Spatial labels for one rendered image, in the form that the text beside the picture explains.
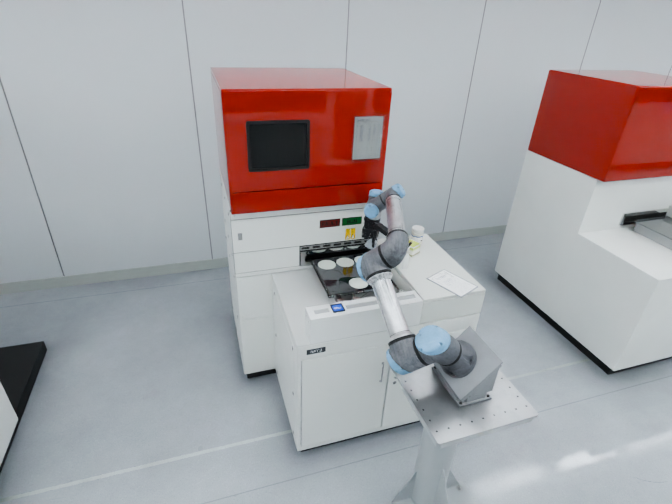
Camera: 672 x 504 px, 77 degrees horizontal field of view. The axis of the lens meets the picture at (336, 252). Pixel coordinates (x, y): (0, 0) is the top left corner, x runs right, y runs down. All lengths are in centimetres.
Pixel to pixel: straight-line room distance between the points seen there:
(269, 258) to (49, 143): 201
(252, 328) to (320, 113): 132
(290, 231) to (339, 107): 70
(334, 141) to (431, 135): 216
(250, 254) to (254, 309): 37
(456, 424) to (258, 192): 135
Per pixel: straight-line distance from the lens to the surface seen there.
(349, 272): 231
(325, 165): 218
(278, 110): 206
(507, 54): 448
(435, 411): 177
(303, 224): 233
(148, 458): 273
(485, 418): 181
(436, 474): 226
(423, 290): 212
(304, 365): 204
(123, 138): 367
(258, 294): 251
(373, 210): 211
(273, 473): 255
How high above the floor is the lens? 213
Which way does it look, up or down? 30 degrees down
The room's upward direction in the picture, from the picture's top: 3 degrees clockwise
